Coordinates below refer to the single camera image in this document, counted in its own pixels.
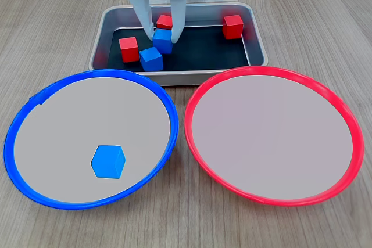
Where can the red wooden cube block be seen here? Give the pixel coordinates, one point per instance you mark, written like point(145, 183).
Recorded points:
point(164, 22)
point(128, 50)
point(232, 27)

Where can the blue wooden cube block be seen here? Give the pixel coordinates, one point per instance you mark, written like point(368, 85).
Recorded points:
point(151, 59)
point(162, 44)
point(108, 161)

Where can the black tray liner mat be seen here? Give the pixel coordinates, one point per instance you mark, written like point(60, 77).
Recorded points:
point(203, 53)

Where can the silver metal tray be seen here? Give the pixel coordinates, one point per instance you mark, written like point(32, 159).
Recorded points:
point(186, 78)

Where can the blue-rimmed white dish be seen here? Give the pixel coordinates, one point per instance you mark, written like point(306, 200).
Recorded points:
point(72, 114)

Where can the red-rimmed white dish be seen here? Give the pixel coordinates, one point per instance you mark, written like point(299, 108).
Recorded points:
point(270, 114)

